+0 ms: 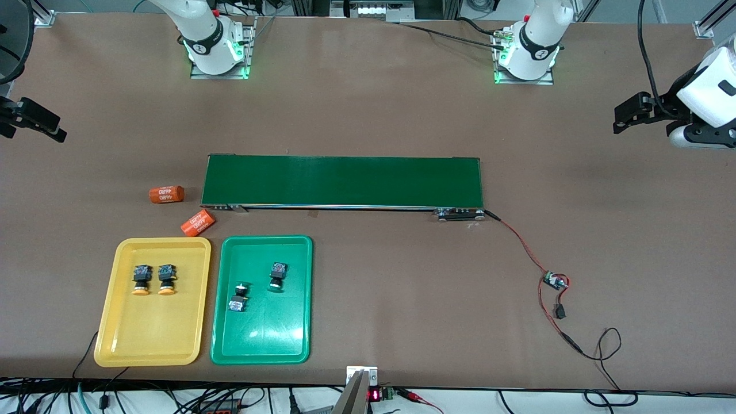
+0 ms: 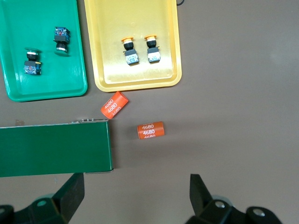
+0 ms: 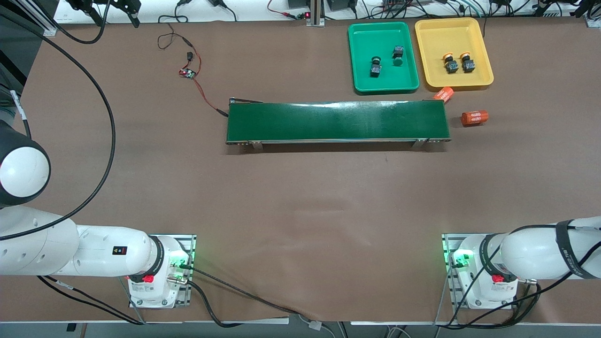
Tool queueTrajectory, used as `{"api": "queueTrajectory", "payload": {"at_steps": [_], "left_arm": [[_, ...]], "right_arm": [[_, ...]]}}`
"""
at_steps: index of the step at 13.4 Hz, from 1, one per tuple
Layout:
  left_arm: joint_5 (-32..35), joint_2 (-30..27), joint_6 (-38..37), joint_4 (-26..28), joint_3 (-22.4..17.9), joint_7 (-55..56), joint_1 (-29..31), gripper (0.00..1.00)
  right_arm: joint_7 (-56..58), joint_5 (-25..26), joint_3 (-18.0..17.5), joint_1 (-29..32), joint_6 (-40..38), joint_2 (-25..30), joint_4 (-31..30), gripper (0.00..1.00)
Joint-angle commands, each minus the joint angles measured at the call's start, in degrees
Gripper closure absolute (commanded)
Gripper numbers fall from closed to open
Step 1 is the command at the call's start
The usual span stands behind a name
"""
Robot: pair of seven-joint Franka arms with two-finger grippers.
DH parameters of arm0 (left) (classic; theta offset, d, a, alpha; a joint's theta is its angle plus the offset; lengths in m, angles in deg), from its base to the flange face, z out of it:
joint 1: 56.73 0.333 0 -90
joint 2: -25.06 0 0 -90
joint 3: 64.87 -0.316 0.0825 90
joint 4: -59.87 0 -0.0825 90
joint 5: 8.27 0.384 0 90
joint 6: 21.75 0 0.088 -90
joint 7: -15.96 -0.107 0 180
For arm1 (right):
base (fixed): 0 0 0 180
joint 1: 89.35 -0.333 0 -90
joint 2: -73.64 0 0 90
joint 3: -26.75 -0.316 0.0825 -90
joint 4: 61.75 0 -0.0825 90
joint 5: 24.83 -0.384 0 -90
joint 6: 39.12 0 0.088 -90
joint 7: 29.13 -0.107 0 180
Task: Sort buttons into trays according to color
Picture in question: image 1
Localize orange 4680 battery cylinder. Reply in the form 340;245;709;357
181;210;216;237
149;185;185;204

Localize yellow plastic tray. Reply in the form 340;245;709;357
94;237;212;367

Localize grey controller box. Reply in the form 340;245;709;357
329;0;416;22

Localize green belt mini conveyor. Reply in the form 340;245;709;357
200;154;486;223

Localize green plastic tray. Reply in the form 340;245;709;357
210;234;314;365

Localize orange power strip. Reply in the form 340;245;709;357
198;398;242;414

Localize aluminium frame extrusion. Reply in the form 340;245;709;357
693;0;736;40
26;0;57;27

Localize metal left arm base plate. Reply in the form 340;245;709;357
492;26;555;86

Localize red and black wire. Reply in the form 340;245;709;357
485;210;582;352

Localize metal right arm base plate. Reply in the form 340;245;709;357
190;16;257;80

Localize thin black looped cable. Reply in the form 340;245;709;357
578;327;639;408

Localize red clip lead wires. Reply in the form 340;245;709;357
397;388;444;414

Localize small silver metal bracket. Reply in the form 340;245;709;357
346;366;379;387

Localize grey metal mount bar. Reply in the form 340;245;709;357
331;370;371;414

